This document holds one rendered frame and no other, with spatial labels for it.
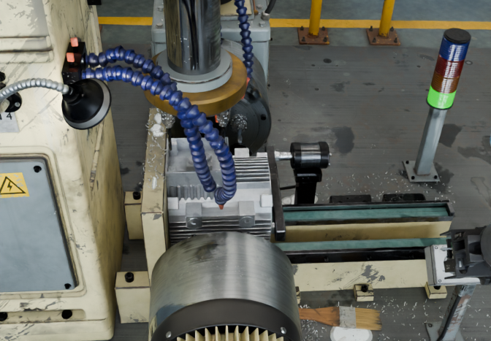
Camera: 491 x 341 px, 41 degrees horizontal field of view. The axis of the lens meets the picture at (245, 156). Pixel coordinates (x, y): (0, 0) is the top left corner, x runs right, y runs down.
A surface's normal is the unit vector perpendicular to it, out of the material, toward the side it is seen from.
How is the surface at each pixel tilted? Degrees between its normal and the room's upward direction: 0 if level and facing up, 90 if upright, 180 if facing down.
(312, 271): 90
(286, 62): 0
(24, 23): 90
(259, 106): 90
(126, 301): 90
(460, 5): 0
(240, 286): 10
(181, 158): 0
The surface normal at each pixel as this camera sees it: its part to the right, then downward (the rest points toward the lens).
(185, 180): 0.06, 0.66
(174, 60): -0.61, 0.51
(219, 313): -0.04, -0.75
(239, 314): 0.19, -0.74
